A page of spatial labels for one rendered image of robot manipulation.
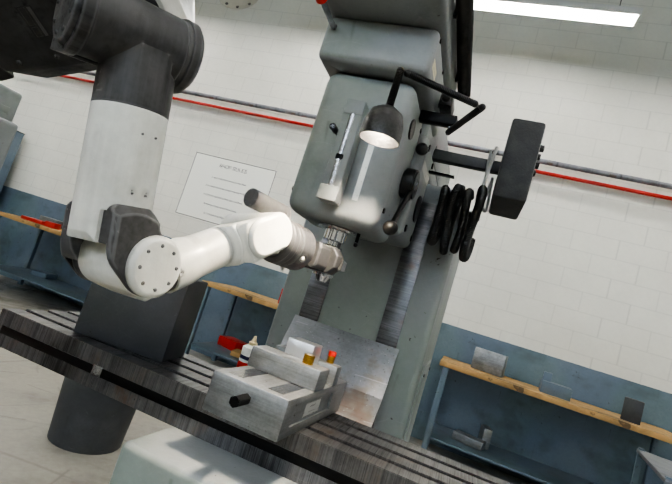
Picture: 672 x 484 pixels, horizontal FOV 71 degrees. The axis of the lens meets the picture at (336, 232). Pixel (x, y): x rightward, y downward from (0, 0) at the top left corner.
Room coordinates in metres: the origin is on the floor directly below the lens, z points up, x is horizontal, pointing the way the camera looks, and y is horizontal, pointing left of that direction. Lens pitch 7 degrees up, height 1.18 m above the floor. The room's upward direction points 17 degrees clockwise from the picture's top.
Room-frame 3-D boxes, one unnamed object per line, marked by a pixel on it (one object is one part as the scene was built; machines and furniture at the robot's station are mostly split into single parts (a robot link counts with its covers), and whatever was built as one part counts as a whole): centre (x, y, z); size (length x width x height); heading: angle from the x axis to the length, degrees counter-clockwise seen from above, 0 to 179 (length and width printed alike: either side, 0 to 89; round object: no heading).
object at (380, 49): (1.05, -0.01, 1.68); 0.34 x 0.24 x 0.10; 162
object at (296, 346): (1.01, -0.01, 1.03); 0.06 x 0.05 x 0.06; 70
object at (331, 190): (0.91, 0.03, 1.44); 0.04 x 0.04 x 0.21; 72
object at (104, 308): (1.13, 0.38, 1.02); 0.22 x 0.12 x 0.20; 83
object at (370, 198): (1.02, 0.00, 1.47); 0.21 x 0.19 x 0.32; 72
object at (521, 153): (1.20, -0.41, 1.62); 0.20 x 0.09 x 0.21; 162
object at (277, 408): (0.98, 0.00, 0.97); 0.35 x 0.15 x 0.11; 160
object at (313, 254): (0.94, 0.05, 1.23); 0.13 x 0.12 x 0.10; 55
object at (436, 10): (1.03, -0.01, 1.81); 0.47 x 0.26 x 0.16; 162
